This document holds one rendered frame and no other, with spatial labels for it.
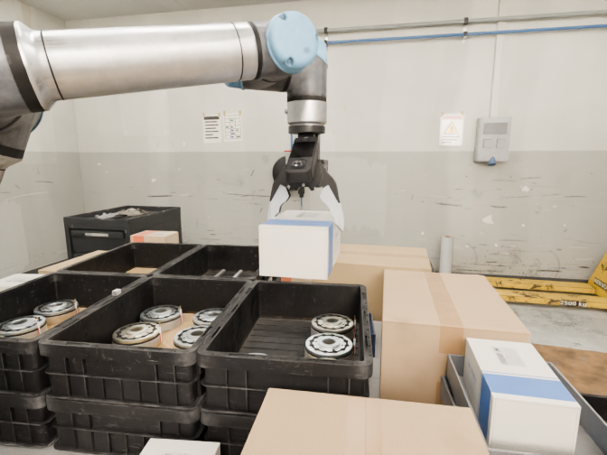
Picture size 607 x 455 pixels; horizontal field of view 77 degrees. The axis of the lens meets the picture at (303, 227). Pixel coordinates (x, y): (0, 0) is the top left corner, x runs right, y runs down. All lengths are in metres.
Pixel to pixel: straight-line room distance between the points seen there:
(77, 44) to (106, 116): 4.59
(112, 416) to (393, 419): 0.50
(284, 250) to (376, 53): 3.57
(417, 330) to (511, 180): 3.38
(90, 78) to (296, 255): 0.38
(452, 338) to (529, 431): 0.25
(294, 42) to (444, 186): 3.57
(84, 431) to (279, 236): 0.52
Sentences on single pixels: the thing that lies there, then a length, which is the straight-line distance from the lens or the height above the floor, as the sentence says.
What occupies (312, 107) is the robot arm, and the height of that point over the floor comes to 1.34.
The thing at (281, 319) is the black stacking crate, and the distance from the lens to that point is 1.05.
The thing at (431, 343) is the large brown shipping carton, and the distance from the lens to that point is 0.91.
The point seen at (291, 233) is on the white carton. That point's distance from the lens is 0.64.
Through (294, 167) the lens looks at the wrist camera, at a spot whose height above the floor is 1.24.
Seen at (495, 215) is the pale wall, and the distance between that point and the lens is 4.18.
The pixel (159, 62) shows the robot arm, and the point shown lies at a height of 1.37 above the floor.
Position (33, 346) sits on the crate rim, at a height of 0.92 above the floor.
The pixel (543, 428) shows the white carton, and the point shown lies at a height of 0.85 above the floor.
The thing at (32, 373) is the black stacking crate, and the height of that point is 0.86.
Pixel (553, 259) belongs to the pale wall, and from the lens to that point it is 4.43.
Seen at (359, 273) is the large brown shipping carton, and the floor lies 0.87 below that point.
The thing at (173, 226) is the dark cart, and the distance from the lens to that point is 2.89.
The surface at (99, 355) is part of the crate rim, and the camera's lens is 0.79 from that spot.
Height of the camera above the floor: 1.26
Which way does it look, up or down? 10 degrees down
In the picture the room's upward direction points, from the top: straight up
